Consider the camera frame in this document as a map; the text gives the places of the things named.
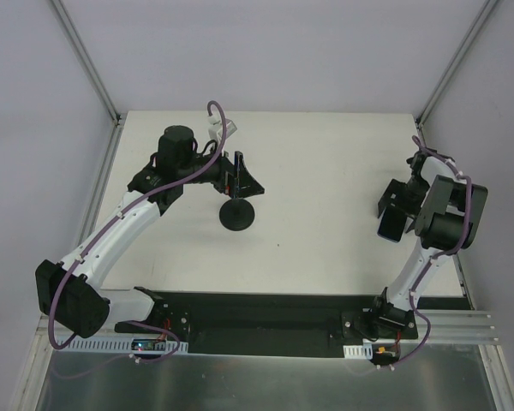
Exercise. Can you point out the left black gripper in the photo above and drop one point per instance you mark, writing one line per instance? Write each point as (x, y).
(230, 176)

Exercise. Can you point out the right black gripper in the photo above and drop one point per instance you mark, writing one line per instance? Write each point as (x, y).
(399, 199)

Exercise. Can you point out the blue cased smartphone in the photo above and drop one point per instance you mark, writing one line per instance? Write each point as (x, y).
(392, 224)

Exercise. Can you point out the black phone stand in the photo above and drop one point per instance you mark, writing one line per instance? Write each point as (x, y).
(236, 214)

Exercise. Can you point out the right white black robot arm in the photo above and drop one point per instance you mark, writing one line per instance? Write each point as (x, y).
(443, 208)

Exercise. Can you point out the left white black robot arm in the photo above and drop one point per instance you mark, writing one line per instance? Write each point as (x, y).
(69, 291)

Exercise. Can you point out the right orange connector board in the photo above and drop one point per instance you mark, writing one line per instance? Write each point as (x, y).
(392, 350)

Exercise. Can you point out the left green lit circuit board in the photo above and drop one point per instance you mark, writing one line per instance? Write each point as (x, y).
(148, 345)

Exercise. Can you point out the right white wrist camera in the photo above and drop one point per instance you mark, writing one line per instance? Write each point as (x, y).
(433, 167)

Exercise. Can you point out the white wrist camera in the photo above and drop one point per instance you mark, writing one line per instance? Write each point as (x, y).
(433, 167)
(217, 131)

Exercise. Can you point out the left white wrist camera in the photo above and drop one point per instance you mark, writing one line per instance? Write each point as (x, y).
(217, 131)

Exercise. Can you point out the aluminium front rail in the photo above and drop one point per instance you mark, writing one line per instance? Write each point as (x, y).
(461, 327)

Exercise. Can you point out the right white slotted cable duct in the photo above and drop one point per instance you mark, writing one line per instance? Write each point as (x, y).
(358, 352)

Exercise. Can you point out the white slotted cable duct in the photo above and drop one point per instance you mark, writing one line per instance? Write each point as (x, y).
(119, 345)
(358, 352)

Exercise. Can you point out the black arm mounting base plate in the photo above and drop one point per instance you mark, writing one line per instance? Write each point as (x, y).
(313, 326)

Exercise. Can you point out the left aluminium frame post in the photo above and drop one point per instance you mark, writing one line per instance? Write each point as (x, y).
(72, 35)

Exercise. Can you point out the aluminium frame post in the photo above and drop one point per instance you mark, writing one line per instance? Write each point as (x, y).
(456, 61)
(72, 35)

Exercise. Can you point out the right aluminium frame post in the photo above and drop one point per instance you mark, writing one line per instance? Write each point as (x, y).
(456, 61)

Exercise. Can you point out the left white slotted cable duct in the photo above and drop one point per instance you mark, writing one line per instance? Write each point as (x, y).
(119, 345)

